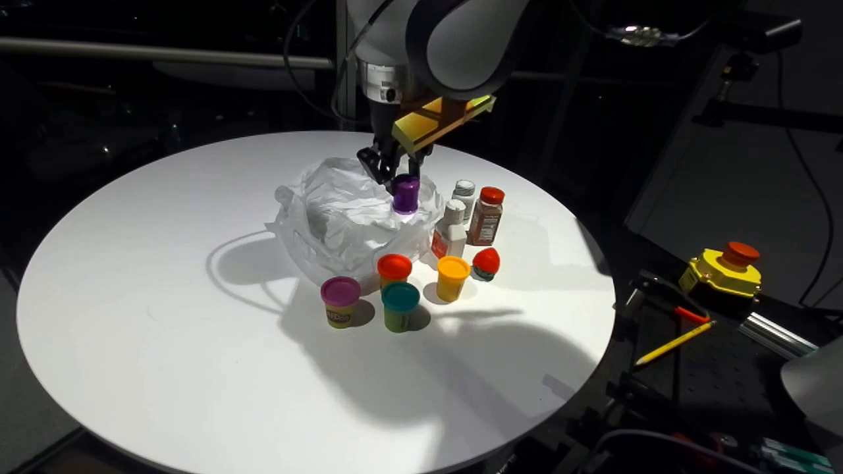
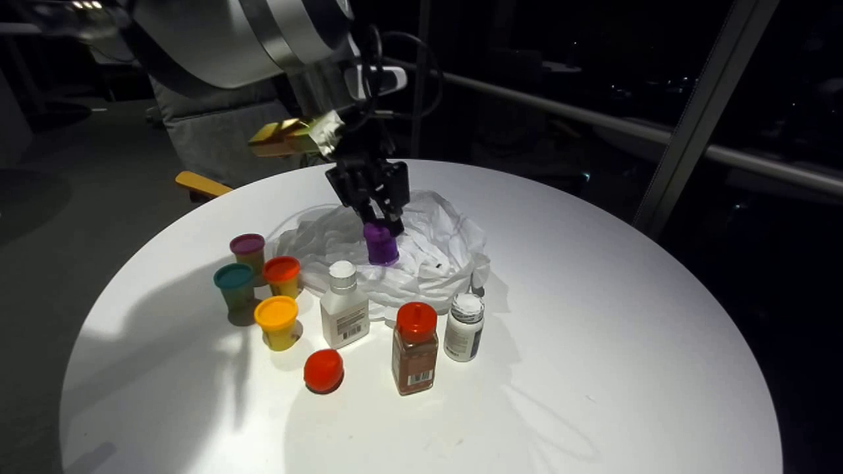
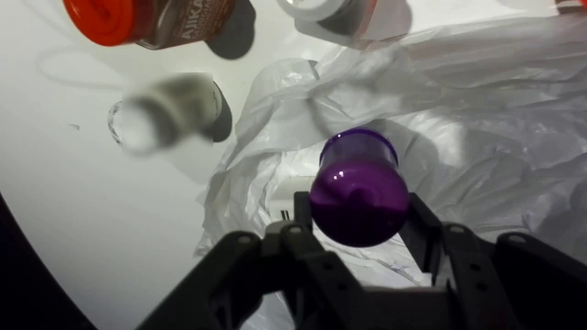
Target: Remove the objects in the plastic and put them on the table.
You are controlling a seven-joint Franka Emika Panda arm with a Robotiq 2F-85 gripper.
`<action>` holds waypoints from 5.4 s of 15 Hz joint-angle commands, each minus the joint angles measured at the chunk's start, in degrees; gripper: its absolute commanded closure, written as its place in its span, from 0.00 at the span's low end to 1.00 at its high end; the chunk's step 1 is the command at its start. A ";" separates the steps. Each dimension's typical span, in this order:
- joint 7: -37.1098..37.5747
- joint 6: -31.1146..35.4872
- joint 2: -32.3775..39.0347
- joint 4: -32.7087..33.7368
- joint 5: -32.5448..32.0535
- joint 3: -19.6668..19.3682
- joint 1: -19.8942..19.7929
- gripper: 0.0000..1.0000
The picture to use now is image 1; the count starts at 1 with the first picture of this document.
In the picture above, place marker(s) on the purple lid container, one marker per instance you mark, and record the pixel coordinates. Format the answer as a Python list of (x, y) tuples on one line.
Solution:
[(407, 196)]

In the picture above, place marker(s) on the square white bottle white cap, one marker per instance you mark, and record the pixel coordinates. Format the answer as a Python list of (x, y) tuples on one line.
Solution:
[(452, 238)]

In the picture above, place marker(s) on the grey horizontal window rail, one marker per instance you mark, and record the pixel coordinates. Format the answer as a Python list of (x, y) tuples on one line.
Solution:
[(133, 50)]

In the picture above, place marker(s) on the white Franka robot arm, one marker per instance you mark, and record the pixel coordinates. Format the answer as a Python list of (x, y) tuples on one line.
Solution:
[(438, 43)]

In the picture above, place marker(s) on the yellow pencil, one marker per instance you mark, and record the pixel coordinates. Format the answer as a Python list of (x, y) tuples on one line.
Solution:
[(676, 342)]

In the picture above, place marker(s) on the orange-lid yellow dough tub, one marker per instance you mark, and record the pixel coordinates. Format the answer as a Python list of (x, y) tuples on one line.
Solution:
[(393, 266)]

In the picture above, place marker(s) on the pink-lid dough tub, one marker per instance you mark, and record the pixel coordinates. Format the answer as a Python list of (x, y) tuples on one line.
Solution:
[(340, 300)]

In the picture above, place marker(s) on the translucent white plastic bag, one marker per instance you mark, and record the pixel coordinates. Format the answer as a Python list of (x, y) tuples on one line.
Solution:
[(339, 219)]

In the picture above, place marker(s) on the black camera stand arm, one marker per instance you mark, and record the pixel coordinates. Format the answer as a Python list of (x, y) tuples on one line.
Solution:
[(774, 117)]

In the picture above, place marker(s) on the teal-lid dough tub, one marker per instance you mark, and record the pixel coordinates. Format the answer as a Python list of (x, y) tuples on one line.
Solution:
[(401, 303)]

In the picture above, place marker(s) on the round white pill bottle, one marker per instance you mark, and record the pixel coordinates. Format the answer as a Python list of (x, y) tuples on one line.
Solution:
[(463, 196)]

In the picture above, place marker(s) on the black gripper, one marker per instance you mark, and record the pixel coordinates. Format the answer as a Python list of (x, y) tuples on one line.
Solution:
[(385, 146)]

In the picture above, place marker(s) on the yellow emergency stop button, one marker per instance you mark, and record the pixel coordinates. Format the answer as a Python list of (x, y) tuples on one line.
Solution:
[(722, 270)]

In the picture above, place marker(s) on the yellow-lid dough tub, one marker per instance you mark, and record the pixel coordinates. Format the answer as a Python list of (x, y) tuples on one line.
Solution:
[(452, 277)]

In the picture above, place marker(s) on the aluminium profile bar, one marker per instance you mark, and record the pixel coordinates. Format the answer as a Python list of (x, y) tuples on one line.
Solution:
[(779, 333)]

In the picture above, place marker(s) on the red-lid spice bottle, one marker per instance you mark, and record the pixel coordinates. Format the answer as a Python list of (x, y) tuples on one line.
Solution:
[(488, 217)]

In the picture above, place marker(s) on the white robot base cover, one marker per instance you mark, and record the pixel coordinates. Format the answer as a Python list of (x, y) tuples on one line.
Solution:
[(818, 386)]

